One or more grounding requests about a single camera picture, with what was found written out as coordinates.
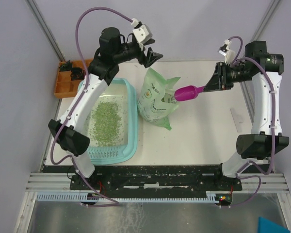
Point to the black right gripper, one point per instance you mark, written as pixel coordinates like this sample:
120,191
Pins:
219,80

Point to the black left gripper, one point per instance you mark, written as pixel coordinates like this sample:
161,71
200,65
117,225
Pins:
151,58

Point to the magenta plastic litter scoop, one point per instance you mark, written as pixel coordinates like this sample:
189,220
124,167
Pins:
188,93

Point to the green cat litter bag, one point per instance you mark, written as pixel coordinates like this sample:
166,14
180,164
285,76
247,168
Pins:
157,99

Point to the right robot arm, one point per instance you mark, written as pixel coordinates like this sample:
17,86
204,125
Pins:
265,71

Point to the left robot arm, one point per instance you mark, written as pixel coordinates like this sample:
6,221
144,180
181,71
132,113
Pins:
112,51

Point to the teal plastic litter box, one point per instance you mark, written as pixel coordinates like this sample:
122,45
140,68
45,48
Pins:
118,154

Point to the green litter pellets pile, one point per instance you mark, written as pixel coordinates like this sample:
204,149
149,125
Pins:
107,124

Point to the white plastic bag clip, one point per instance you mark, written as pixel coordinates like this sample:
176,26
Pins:
237,119

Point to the orange wooden compartment tray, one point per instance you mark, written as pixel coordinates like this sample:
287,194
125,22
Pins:
65,87

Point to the small circuit board with LEDs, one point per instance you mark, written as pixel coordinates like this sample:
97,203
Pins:
225,199

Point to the blue foam pad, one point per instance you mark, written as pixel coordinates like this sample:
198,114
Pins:
266,226

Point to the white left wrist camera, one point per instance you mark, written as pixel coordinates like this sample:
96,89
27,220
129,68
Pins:
141,31

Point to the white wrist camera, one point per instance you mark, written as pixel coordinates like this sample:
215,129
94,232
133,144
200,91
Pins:
225,51
141,31

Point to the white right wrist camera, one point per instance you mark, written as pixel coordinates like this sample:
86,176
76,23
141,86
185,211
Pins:
225,51

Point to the black ring part in tray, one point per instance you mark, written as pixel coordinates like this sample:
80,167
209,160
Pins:
77,73

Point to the black mounting base plate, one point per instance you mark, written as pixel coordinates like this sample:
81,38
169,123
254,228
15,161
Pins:
156,181

